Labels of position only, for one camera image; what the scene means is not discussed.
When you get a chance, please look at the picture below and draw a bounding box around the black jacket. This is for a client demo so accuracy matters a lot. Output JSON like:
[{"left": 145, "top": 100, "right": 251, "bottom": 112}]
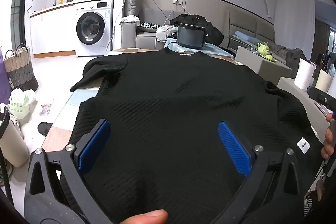
[{"left": 170, "top": 14, "right": 224, "bottom": 46}]

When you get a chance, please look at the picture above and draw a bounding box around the white washing machine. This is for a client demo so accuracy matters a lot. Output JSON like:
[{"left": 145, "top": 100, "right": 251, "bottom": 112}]
[{"left": 75, "top": 0, "right": 115, "bottom": 57}]

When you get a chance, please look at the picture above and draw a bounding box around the white counter cabinet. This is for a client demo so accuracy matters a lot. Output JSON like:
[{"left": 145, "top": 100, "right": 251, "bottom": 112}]
[{"left": 30, "top": 7, "right": 76, "bottom": 55}]

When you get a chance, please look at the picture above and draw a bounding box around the light blue cloth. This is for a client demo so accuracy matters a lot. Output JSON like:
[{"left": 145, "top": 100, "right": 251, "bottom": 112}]
[{"left": 165, "top": 39, "right": 234, "bottom": 58}]

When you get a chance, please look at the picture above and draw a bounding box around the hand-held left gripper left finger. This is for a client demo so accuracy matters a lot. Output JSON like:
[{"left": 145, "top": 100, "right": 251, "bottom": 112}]
[{"left": 25, "top": 119, "right": 113, "bottom": 224}]

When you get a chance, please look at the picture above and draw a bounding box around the purple bag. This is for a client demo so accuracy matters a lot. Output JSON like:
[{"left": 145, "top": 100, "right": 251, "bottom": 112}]
[{"left": 0, "top": 52, "right": 12, "bottom": 105}]

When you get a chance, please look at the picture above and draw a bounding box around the person's left hand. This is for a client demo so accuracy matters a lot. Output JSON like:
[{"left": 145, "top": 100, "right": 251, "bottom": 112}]
[{"left": 123, "top": 210, "right": 169, "bottom": 224}]

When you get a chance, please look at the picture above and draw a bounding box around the small printed packet pile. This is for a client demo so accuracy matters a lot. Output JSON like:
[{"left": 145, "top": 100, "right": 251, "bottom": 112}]
[{"left": 39, "top": 103, "right": 52, "bottom": 116}]

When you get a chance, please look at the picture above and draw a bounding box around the green teapot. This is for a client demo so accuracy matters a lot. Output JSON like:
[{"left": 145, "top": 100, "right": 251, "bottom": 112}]
[{"left": 257, "top": 42, "right": 276, "bottom": 62}]

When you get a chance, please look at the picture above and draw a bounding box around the black slipper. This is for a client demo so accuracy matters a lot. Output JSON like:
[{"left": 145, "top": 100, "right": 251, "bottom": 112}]
[{"left": 37, "top": 122, "right": 54, "bottom": 137}]

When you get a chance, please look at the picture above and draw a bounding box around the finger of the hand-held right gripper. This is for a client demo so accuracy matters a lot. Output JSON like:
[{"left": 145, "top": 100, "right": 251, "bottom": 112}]
[{"left": 306, "top": 85, "right": 336, "bottom": 111}]

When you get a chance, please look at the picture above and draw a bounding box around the grey side table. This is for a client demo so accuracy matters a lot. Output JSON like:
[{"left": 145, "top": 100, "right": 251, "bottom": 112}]
[{"left": 235, "top": 46, "right": 293, "bottom": 79}]

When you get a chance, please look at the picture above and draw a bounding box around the white cylindrical bin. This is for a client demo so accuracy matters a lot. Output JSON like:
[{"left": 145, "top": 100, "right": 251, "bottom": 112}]
[{"left": 0, "top": 119, "right": 30, "bottom": 168}]

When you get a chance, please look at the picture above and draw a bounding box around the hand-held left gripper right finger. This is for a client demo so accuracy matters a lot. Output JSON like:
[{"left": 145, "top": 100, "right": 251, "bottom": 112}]
[{"left": 207, "top": 121, "right": 306, "bottom": 224}]

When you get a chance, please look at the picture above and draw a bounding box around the person's right hand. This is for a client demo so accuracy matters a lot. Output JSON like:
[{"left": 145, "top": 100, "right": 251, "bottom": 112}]
[{"left": 321, "top": 112, "right": 336, "bottom": 160}]

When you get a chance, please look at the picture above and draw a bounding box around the black box device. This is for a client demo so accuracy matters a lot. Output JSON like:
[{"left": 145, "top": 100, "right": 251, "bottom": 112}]
[{"left": 176, "top": 23, "right": 206, "bottom": 49}]

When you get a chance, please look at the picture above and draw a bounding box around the white cloth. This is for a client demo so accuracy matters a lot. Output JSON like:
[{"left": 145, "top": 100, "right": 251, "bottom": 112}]
[{"left": 121, "top": 15, "right": 141, "bottom": 25}]

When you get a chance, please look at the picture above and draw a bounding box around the dark blanket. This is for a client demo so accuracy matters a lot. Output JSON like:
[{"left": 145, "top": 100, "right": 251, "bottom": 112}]
[{"left": 274, "top": 47, "right": 307, "bottom": 72}]

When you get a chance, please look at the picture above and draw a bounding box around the wicker laundry basket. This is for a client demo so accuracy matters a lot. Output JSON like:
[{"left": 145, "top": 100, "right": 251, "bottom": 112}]
[{"left": 3, "top": 44, "right": 39, "bottom": 92}]

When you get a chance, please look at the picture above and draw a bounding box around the white paper towel roll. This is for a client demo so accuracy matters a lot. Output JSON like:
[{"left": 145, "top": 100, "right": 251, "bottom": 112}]
[
  {"left": 294, "top": 58, "right": 315, "bottom": 90},
  {"left": 315, "top": 69, "right": 332, "bottom": 92}
]

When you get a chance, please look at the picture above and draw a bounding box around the grey sofa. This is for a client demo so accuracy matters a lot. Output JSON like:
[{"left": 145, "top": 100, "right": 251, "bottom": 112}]
[{"left": 121, "top": 17, "right": 171, "bottom": 50}]

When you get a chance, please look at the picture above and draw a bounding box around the pale clothes pile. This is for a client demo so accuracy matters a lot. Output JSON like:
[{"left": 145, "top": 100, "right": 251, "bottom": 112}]
[{"left": 156, "top": 25, "right": 179, "bottom": 42}]

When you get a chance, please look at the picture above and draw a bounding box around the blue pillow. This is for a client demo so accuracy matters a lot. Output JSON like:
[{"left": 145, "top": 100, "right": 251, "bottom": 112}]
[{"left": 234, "top": 31, "right": 259, "bottom": 44}]

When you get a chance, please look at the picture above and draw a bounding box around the houndstooth pillow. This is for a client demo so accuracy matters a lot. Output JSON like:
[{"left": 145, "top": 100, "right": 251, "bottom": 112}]
[{"left": 139, "top": 22, "right": 163, "bottom": 31}]

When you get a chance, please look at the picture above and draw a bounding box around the white plastic bag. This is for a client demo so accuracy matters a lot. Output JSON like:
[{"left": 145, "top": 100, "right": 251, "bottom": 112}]
[{"left": 8, "top": 89, "right": 36, "bottom": 125}]

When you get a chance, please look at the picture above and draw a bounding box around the black framed glass door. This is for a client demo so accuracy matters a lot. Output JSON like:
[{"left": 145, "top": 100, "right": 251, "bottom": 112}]
[{"left": 10, "top": 0, "right": 36, "bottom": 48}]

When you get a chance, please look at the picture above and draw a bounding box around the black t-shirt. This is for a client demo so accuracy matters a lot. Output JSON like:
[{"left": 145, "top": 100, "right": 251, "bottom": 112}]
[{"left": 70, "top": 48, "right": 326, "bottom": 224}]

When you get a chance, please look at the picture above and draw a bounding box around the grey pillow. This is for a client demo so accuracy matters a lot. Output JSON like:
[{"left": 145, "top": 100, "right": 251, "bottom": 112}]
[{"left": 126, "top": 0, "right": 139, "bottom": 17}]

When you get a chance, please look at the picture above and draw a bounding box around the white curtain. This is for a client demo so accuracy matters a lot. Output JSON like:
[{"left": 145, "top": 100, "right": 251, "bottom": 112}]
[{"left": 274, "top": 0, "right": 315, "bottom": 56}]

